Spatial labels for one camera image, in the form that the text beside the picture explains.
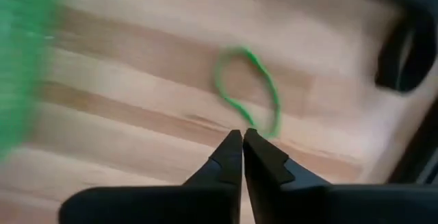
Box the green plastic basket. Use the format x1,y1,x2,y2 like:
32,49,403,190
0,0,57,156

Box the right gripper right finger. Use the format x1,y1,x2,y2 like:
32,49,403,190
242,127,438,224

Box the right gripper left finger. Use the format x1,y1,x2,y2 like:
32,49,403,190
57,129,244,224

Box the thin green rubber band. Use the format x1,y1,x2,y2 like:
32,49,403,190
214,45,282,138

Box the wide black rubber band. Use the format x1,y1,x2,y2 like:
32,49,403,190
374,10,438,94

